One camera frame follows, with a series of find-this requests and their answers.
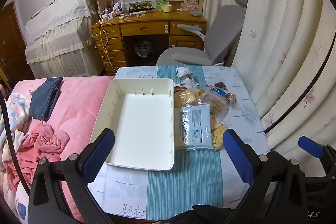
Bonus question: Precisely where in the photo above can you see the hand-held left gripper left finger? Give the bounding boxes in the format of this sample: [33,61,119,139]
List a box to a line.
[28,128,115,224]

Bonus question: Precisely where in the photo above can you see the dark printed flat box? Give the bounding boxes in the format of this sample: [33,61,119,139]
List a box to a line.
[129,1,153,13]

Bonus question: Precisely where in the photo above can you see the pale blue snack packet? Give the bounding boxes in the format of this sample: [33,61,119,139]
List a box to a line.
[174,104,213,151]

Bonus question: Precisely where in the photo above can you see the crumpled pink garment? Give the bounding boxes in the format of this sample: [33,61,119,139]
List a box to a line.
[16,123,70,163]

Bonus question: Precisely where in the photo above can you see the clear packet of brown biscuit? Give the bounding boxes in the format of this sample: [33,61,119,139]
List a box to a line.
[201,88,230,120]

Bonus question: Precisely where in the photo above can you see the white snack wrapper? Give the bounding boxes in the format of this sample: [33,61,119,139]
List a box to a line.
[175,67,193,81]

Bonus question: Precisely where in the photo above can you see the clear packet of yellow cake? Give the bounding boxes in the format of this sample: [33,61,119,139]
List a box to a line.
[211,114,229,151]
[175,88,200,109]

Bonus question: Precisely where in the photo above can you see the clear nut candy packet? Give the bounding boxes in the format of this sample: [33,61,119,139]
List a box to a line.
[226,93,238,107]

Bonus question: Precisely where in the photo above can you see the white plastic bag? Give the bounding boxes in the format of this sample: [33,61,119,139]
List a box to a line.
[112,0,127,16]

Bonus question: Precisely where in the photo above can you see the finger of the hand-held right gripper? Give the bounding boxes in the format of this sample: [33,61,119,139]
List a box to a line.
[298,136,336,177]

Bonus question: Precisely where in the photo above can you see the white power cable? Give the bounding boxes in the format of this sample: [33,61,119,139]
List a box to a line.
[98,13,117,75]

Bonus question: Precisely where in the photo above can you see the trash bin with bag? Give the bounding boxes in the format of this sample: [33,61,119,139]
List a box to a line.
[134,41,154,58]

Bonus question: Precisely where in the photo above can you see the wooden desk with drawers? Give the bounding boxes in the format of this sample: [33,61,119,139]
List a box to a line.
[91,10,208,75]

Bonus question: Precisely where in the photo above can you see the white plastic storage box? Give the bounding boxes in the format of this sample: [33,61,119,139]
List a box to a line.
[90,78,175,171]

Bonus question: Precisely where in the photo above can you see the cream sofa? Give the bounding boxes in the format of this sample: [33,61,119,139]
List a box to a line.
[205,0,336,159]

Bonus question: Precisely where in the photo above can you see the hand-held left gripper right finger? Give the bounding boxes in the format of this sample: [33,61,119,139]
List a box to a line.
[223,129,311,224]

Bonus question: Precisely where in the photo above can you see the brown wooden door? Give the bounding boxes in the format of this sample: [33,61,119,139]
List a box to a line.
[0,1,27,83]

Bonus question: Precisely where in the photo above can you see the floral print blanket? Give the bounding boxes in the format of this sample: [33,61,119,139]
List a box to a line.
[0,93,32,146]

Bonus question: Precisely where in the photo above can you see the navy blue pants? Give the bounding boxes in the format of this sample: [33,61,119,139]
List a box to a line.
[29,77,64,121]

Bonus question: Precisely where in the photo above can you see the black cable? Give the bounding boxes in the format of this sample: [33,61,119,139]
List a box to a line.
[263,35,336,134]
[0,93,34,203]

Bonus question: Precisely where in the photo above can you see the grey office chair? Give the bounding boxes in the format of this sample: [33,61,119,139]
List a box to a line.
[157,0,251,67]

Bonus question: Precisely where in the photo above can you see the printed cardboard box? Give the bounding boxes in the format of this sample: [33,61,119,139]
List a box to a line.
[181,0,200,11]

